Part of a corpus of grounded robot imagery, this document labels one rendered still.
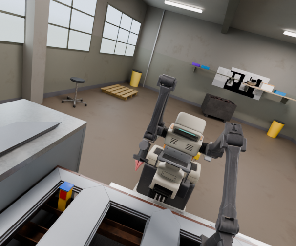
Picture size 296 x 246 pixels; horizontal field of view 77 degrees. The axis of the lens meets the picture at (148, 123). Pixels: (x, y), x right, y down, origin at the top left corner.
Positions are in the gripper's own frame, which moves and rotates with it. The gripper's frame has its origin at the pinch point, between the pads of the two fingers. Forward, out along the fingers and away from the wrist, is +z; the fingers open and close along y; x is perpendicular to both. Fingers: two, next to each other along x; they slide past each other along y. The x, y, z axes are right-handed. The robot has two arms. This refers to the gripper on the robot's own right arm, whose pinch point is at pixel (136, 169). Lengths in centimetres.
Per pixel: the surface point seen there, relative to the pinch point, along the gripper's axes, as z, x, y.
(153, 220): 20.9, -9.0, 22.4
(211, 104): -219, 555, 61
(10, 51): -71, 131, -309
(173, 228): 20.4, -7.6, 34.6
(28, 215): 36, -37, -35
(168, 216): 17.4, -1.7, 30.0
